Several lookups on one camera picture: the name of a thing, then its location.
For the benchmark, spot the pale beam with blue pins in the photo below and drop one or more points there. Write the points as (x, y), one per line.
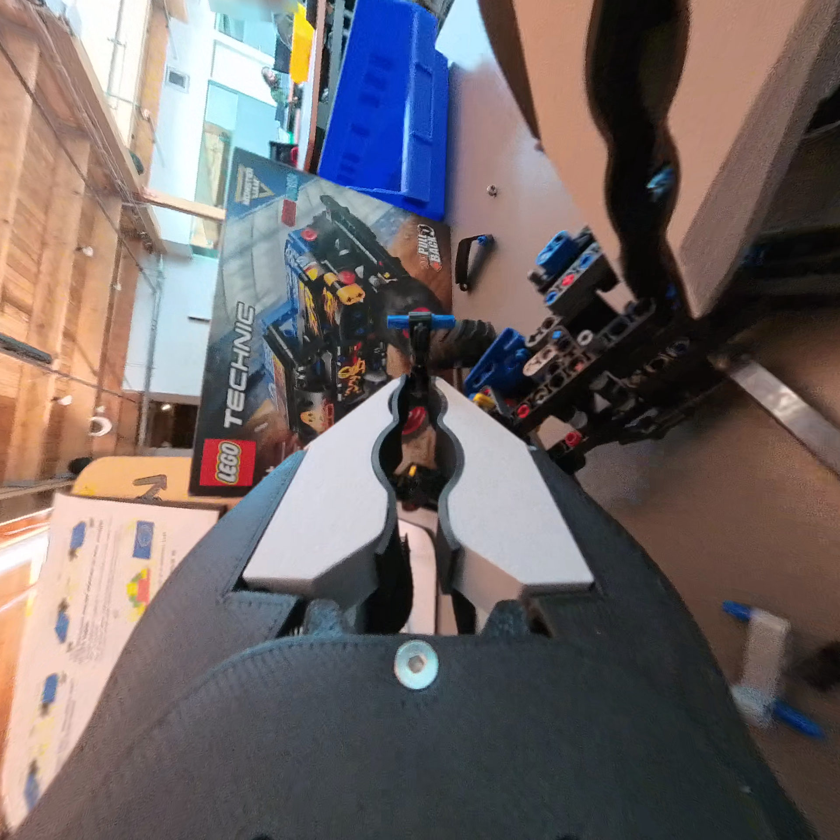
(764, 656)

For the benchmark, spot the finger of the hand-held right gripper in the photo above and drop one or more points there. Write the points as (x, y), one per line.
(722, 79)
(558, 65)

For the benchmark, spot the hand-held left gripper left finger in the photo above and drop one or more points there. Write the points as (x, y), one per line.
(315, 518)

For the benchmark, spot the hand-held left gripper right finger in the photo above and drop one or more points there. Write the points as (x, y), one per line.
(518, 518)

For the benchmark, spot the black arch piece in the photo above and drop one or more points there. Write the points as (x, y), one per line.
(463, 259)

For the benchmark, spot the blue storage bin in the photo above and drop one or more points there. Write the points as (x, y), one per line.
(380, 98)

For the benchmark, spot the toy truck chassis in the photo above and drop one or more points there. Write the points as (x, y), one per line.
(590, 354)

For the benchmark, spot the yellow storage bin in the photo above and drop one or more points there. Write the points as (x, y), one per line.
(302, 46)

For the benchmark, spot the printed instruction sheet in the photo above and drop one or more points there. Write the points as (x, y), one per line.
(98, 590)

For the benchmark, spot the toy truck set box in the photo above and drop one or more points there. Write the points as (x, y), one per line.
(262, 262)

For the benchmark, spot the black tyre on axle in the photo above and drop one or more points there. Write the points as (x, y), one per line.
(466, 341)

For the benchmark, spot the grey desk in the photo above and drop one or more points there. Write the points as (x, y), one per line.
(656, 525)

